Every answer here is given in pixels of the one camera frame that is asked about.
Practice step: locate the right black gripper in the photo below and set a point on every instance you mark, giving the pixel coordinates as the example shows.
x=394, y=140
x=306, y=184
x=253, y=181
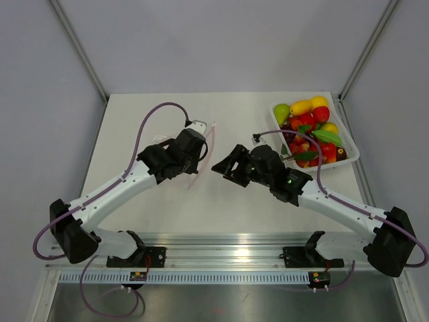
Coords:
x=224, y=167

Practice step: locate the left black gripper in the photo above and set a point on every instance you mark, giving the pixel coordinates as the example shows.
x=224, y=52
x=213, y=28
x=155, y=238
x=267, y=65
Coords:
x=193, y=169

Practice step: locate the clear pink zip top bag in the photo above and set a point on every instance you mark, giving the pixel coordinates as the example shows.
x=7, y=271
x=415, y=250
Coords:
x=163, y=166

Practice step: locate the red strawberry with leaves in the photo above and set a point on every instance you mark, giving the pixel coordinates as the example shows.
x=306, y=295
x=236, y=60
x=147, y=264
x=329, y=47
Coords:
x=307, y=123

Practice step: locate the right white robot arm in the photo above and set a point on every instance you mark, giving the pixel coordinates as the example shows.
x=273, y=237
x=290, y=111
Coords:
x=385, y=239

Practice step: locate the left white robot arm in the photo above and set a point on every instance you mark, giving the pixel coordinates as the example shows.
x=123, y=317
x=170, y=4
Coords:
x=76, y=224

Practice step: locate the yellow lemon top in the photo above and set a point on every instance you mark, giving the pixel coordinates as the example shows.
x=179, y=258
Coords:
x=318, y=101

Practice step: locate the dark grape bunch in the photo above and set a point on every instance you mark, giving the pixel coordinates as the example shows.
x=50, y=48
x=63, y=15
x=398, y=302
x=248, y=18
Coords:
x=289, y=137

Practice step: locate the green pear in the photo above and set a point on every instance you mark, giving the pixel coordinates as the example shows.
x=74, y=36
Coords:
x=281, y=113

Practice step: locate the yellow mango upper left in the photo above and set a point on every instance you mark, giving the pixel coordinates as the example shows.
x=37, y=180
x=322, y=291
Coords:
x=301, y=107

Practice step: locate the large green leaf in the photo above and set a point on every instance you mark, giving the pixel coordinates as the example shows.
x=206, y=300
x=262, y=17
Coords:
x=327, y=137

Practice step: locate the yellow fruit right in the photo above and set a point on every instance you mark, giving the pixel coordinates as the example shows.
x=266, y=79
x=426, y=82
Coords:
x=331, y=127

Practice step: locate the dark purple mangosteen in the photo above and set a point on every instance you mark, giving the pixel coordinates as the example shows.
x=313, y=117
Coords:
x=341, y=154

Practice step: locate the left small circuit board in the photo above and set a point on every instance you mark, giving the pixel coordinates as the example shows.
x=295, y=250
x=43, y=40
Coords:
x=138, y=276

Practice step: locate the small circuit board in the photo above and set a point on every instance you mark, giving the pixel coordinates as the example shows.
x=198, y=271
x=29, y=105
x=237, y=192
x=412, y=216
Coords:
x=138, y=276
x=319, y=280

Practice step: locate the right small circuit board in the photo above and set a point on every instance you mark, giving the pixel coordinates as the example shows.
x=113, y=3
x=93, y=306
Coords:
x=319, y=280

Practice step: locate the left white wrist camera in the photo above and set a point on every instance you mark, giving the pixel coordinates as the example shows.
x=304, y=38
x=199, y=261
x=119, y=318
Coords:
x=198, y=126

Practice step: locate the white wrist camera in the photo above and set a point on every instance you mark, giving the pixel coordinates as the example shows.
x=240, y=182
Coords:
x=258, y=140
x=198, y=126

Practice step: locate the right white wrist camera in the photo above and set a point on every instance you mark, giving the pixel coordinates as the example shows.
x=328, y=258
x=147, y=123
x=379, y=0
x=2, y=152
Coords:
x=258, y=140

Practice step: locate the aluminium mounting rail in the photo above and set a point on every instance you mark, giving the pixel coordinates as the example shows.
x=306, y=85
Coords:
x=254, y=251

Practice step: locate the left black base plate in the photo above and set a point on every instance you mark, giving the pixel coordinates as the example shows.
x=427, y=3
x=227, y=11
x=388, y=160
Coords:
x=152, y=257

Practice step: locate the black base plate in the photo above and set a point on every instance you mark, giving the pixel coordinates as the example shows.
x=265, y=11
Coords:
x=300, y=257
x=152, y=257

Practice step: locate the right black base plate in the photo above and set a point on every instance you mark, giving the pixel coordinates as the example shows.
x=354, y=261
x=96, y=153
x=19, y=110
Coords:
x=300, y=257

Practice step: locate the white slotted cable duct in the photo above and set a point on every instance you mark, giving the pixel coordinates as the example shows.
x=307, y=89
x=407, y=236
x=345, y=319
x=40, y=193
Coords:
x=186, y=277

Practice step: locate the left aluminium frame post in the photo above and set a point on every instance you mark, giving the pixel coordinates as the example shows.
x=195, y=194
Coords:
x=72, y=36

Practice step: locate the aluminium frame post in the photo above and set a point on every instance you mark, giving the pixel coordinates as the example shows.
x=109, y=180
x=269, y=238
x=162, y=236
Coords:
x=72, y=36
x=374, y=38

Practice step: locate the right aluminium frame post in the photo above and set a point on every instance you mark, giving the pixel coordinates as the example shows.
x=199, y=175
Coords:
x=374, y=38

